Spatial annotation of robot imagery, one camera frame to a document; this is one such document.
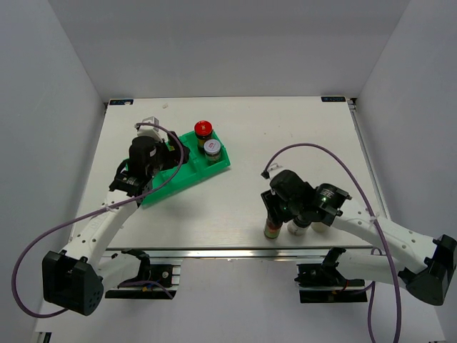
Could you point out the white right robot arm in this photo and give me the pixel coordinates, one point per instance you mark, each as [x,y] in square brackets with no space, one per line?
[422,265]

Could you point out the silver lid glass jar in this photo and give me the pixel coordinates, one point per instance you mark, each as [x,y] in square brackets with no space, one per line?
[212,150]

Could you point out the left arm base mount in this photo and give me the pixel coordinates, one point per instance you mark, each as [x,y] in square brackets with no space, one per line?
[149,278]

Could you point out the blue label sticker left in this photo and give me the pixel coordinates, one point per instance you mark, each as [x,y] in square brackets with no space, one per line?
[121,102]

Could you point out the green label sauce bottle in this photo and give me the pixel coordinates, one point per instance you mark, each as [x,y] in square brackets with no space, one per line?
[272,229]

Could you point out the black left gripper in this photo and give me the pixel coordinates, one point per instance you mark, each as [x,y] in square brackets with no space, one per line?
[173,158]

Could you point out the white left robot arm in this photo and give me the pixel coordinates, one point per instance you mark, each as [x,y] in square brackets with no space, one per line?
[223,212]

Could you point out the red cap sauce bottle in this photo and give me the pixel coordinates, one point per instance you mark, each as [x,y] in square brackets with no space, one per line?
[203,130]

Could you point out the black grinder white jar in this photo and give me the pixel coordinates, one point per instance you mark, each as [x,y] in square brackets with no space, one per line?
[319,227]

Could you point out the green plastic divided bin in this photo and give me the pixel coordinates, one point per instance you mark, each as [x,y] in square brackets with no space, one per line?
[196,170]

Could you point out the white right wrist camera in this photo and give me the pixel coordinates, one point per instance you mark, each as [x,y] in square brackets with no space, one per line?
[270,172]

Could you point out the blue label sticker right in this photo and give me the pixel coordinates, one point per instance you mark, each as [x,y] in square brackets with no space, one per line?
[333,99]

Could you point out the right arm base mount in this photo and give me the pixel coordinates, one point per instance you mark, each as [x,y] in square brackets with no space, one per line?
[321,283]

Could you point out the blue label sticker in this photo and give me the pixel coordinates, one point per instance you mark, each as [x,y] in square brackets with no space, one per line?
[121,102]
[333,99]

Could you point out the yellow label brown bottle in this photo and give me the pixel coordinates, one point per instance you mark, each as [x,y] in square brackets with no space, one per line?
[173,146]

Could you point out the black lid spice jar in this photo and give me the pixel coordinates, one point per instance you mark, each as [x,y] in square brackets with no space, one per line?
[298,226]

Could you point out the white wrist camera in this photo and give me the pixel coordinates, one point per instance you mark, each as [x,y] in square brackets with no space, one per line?
[149,127]
[270,172]

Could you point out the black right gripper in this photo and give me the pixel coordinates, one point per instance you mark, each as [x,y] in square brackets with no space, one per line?
[270,199]

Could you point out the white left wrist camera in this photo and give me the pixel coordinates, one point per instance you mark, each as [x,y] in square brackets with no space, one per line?
[149,127]

